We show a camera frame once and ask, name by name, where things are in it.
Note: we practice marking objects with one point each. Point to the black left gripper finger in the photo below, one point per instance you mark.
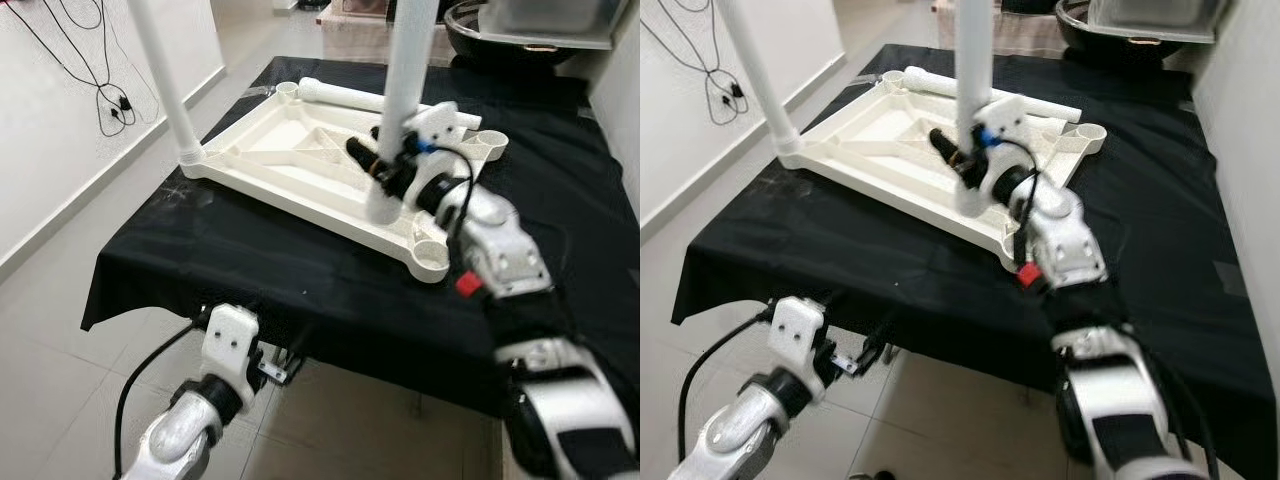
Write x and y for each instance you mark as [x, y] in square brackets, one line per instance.
[880, 350]
[301, 342]

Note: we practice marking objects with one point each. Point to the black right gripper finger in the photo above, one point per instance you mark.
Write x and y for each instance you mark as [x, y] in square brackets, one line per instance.
[946, 146]
[364, 154]

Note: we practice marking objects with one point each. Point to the white plastic table leg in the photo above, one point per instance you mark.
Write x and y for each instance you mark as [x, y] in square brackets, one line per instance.
[972, 60]
[757, 70]
[935, 82]
[163, 70]
[410, 60]
[345, 93]

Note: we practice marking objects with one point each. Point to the white plastic children table top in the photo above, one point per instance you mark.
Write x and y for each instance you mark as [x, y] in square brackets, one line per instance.
[880, 130]
[290, 140]

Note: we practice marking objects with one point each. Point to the black table cloth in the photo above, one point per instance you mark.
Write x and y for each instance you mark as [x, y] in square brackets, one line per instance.
[900, 280]
[300, 290]

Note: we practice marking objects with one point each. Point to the beige woven cloth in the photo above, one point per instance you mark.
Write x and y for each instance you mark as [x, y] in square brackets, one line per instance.
[1030, 35]
[350, 35]

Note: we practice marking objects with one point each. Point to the clear plastic storage box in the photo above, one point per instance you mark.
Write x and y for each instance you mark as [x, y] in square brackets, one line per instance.
[560, 20]
[1160, 20]

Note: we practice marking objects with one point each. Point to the grey tape strip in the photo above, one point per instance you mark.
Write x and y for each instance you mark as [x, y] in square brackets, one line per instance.
[1230, 278]

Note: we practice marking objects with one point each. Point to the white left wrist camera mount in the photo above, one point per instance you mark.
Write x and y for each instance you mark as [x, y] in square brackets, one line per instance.
[795, 330]
[228, 340]

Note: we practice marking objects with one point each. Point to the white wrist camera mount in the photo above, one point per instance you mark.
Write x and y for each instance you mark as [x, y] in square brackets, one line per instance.
[1008, 115]
[228, 340]
[795, 330]
[435, 120]

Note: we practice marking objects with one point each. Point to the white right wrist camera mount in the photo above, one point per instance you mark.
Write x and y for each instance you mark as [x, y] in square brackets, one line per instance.
[1008, 115]
[435, 120]

